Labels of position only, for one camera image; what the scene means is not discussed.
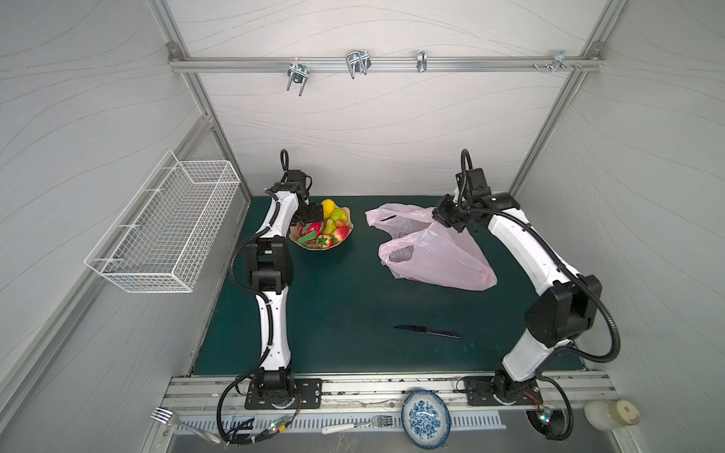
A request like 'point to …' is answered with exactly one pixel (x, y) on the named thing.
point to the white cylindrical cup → (611, 414)
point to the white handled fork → (377, 421)
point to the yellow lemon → (328, 207)
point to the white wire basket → (160, 238)
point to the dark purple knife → (440, 332)
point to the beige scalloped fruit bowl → (295, 229)
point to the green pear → (329, 227)
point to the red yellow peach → (343, 232)
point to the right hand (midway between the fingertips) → (436, 206)
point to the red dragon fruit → (311, 227)
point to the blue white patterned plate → (426, 419)
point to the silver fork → (168, 417)
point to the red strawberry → (324, 242)
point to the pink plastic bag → (423, 249)
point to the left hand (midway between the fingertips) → (313, 215)
